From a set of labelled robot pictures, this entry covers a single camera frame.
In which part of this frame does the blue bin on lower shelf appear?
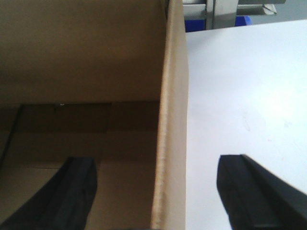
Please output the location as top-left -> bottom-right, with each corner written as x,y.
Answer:
185,16 -> 252,33

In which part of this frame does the brown cardboard box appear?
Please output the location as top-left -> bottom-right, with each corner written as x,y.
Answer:
0,0 -> 189,230

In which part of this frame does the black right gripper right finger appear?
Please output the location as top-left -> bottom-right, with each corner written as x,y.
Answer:
216,155 -> 307,230

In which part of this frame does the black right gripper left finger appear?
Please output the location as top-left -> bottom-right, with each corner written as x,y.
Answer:
0,157 -> 97,230

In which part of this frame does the metal shelf upright post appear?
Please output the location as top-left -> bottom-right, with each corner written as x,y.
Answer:
205,0 -> 238,30

